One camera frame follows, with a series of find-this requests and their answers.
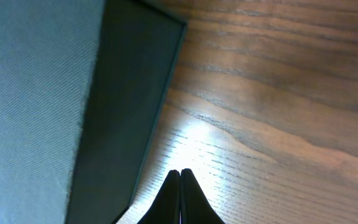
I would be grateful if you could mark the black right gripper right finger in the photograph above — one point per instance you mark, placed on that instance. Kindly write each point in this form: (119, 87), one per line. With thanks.
(195, 208)

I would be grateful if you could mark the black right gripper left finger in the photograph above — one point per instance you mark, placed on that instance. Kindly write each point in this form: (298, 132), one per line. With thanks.
(165, 208)

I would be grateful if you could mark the dark green box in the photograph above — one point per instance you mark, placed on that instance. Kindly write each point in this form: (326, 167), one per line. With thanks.
(82, 84)

